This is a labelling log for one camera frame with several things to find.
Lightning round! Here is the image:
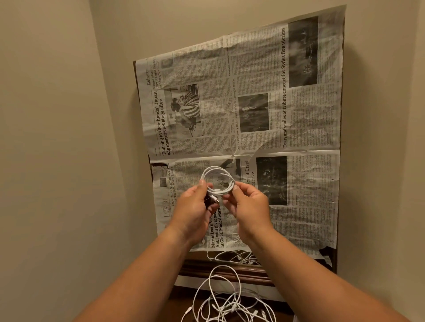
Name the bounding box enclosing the large newspaper sheet with striped photo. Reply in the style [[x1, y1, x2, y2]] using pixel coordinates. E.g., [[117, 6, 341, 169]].
[[135, 5, 346, 157]]

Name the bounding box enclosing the person's left forearm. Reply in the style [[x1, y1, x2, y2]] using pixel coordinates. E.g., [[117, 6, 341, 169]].
[[74, 228, 200, 322]]

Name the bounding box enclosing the person's left hand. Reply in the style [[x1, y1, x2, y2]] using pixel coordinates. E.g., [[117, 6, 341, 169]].
[[166, 179, 220, 248]]

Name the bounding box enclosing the torn newspaper sheet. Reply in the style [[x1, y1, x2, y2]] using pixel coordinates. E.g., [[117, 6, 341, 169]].
[[151, 150, 341, 260]]

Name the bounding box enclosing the person's right hand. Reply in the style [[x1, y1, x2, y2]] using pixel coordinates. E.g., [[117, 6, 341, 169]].
[[221, 181, 275, 248]]

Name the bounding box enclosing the tangle of white cables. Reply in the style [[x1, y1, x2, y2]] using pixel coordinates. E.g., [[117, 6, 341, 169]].
[[181, 264, 277, 322]]

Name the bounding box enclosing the white cable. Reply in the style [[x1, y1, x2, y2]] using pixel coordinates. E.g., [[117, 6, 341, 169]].
[[201, 166, 236, 203]]

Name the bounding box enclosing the person's right forearm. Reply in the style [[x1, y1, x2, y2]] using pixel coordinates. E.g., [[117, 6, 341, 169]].
[[248, 227, 411, 322]]

